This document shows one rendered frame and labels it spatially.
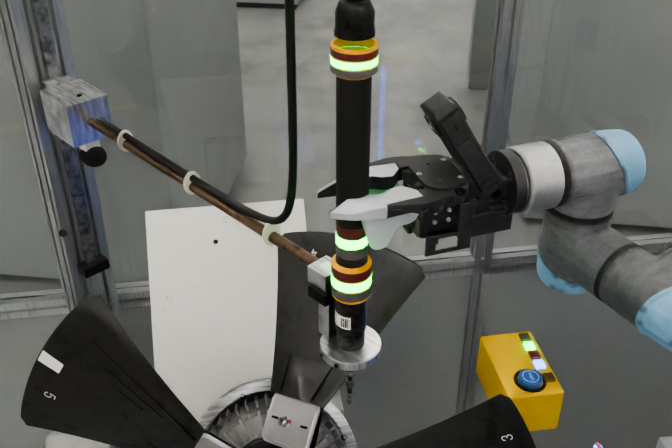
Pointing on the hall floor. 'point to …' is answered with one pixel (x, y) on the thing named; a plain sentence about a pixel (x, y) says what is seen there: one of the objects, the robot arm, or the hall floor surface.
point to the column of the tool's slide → (21, 10)
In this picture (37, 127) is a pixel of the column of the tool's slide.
